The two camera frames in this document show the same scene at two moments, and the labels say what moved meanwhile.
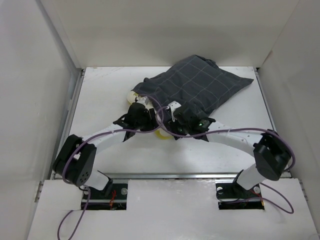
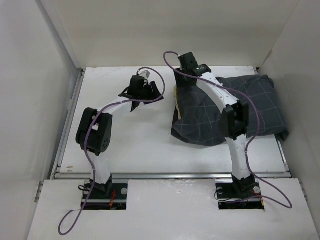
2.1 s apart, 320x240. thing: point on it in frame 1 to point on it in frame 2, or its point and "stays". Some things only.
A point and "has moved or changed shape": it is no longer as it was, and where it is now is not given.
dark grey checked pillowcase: x=195 y=82 has moved or changed shape
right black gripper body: x=176 y=127 to x=184 y=70
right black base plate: x=233 y=192 stays
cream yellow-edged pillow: x=159 y=134 to x=175 y=97
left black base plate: x=112 y=197 stays
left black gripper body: x=147 y=122 to x=146 y=93
